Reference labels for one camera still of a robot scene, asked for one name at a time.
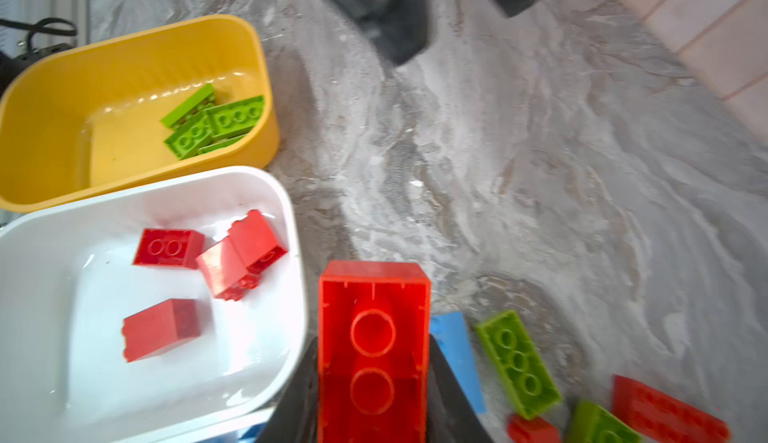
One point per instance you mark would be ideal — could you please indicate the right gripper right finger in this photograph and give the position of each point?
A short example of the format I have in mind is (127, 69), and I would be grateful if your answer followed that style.
(450, 417)

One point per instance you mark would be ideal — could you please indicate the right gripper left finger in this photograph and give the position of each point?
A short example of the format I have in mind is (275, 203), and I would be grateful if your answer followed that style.
(295, 416)

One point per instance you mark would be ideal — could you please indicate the small red lego brick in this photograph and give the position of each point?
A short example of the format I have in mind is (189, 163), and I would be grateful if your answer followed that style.
(536, 430)

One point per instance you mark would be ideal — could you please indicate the blue lego brick side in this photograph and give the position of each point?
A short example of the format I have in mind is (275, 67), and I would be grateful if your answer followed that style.
(451, 333)

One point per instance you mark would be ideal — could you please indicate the green lego brick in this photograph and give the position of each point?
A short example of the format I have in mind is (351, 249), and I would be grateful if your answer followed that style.
(219, 145)
(188, 139)
(235, 119)
(593, 423)
(202, 99)
(527, 382)

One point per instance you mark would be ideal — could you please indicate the red long lego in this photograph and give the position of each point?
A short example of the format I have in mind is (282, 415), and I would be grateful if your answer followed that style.
(373, 352)
(663, 418)

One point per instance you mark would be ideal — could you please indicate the right white plastic bin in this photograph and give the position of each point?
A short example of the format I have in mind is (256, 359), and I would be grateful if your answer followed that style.
(245, 435)

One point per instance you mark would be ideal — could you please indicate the white plastic bin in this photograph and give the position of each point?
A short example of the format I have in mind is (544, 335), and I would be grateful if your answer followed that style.
(97, 348)
(245, 435)

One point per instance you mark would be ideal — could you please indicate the middle white plastic bin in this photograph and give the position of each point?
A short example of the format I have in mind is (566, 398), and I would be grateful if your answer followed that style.
(97, 348)

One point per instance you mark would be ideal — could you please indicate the yellow plastic bin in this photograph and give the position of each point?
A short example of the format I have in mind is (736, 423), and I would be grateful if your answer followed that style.
(88, 121)

